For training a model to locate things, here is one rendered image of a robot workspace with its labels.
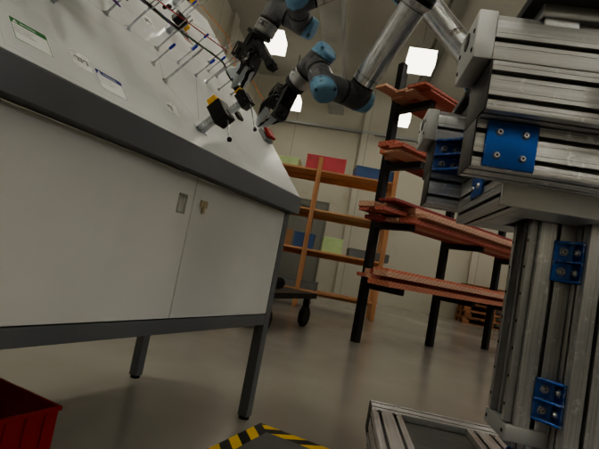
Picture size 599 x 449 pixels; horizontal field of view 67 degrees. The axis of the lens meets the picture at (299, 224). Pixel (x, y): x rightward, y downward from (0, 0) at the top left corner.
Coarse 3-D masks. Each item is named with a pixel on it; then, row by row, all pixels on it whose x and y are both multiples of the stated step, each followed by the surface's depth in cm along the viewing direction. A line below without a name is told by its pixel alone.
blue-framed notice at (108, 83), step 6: (96, 72) 95; (102, 72) 97; (102, 78) 96; (108, 78) 98; (114, 78) 101; (102, 84) 95; (108, 84) 97; (114, 84) 99; (120, 84) 102; (108, 90) 95; (114, 90) 98; (120, 90) 100; (120, 96) 98; (126, 96) 101
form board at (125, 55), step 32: (0, 0) 80; (32, 0) 90; (64, 0) 101; (96, 0) 116; (128, 0) 137; (0, 32) 75; (64, 32) 93; (96, 32) 106; (128, 32) 123; (160, 32) 146; (192, 32) 178; (64, 64) 87; (96, 64) 97; (128, 64) 111; (160, 64) 130; (192, 64) 155; (128, 96) 102; (160, 96) 117; (192, 96) 137; (224, 96) 167; (192, 128) 123; (256, 160) 156
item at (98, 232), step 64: (0, 128) 78; (64, 128) 89; (0, 192) 79; (64, 192) 90; (128, 192) 105; (192, 192) 125; (0, 256) 81; (64, 256) 92; (128, 256) 108; (0, 320) 82; (64, 320) 94; (128, 320) 110
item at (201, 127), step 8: (216, 104) 124; (224, 104) 125; (216, 112) 123; (224, 112) 122; (216, 120) 123; (224, 120) 124; (232, 120) 125; (200, 128) 126; (208, 128) 127; (224, 128) 127
